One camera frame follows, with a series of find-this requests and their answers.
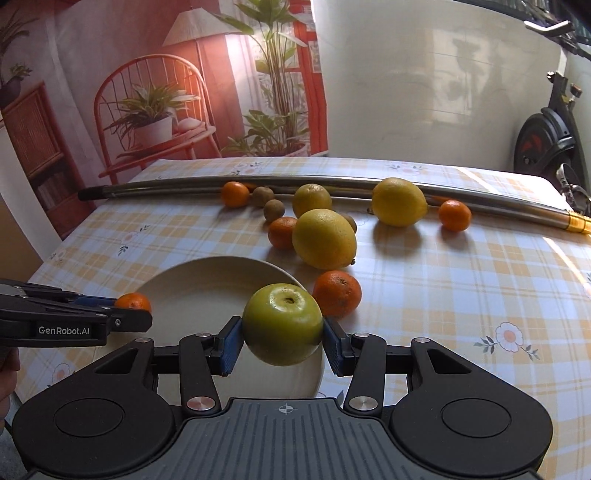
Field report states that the tangerine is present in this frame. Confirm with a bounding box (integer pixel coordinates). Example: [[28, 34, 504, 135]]
[[267, 217, 297, 250], [221, 181, 250, 209], [114, 292, 152, 312], [312, 270, 363, 318], [438, 199, 472, 232]]

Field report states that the green apple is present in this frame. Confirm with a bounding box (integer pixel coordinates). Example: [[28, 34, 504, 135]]
[[242, 283, 324, 366]]

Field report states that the large lemon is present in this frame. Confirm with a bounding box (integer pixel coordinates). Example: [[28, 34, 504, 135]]
[[293, 209, 356, 270], [370, 177, 429, 228]]

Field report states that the brown kiwi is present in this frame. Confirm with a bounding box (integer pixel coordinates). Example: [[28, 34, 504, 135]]
[[263, 199, 286, 223], [341, 213, 358, 233], [252, 186, 274, 208]]

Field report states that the small round yellow lemon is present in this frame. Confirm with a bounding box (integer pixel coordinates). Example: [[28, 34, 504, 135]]
[[291, 184, 332, 218]]

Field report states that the person left hand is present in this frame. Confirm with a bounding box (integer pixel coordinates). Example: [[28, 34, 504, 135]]
[[0, 348, 21, 428]]

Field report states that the beige round plate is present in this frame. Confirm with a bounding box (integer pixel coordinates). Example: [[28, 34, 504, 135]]
[[94, 256, 325, 405]]

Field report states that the yellow plaid floral tablecloth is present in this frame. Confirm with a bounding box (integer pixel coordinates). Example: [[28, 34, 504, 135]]
[[13, 155, 591, 480]]

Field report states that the printed room backdrop cloth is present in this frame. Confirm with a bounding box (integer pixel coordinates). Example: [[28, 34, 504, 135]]
[[1, 1, 328, 237]]

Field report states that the long metal pole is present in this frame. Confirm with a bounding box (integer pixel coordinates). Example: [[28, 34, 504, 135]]
[[77, 175, 590, 235]]

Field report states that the black exercise bike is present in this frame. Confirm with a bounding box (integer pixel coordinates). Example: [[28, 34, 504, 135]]
[[513, 1, 590, 216]]

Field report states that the window with dark frame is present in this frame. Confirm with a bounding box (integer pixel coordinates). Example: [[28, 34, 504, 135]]
[[460, 0, 590, 46]]

